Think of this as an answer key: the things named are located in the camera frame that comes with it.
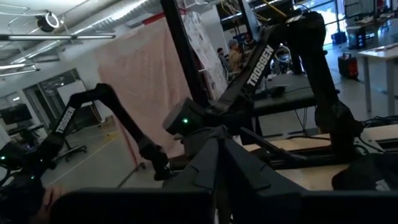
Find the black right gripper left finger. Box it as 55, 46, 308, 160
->
51, 136, 220, 224

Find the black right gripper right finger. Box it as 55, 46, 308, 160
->
222, 138, 398, 224

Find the pink fabric curtain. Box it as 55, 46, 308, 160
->
95, 18, 194, 162

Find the white patterned hanging sheet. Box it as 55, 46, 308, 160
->
182, 11, 228, 101

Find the person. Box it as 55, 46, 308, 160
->
0, 179, 65, 224
216, 47, 231, 73
228, 39, 244, 74

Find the black side table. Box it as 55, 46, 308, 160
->
252, 73, 318, 138

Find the red and black case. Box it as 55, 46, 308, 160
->
337, 52, 359, 79

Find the round black hanging lamp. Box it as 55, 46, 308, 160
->
35, 11, 60, 33

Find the light wooden desk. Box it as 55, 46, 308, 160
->
356, 42, 398, 116

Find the black table frame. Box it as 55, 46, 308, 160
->
169, 123, 398, 171

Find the black rig upright post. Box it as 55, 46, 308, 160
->
160, 0, 213, 108

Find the yellow cable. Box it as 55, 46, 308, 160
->
261, 0, 287, 19

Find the black overhead rail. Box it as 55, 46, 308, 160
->
0, 33, 116, 42

